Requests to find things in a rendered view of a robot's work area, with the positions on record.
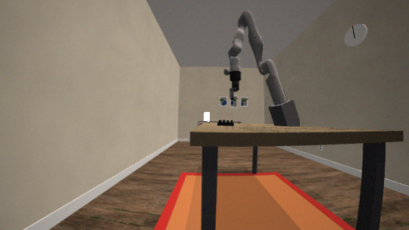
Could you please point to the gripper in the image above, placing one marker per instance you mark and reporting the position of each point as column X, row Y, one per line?
column 235, row 76

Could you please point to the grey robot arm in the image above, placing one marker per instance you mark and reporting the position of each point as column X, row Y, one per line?
column 277, row 93

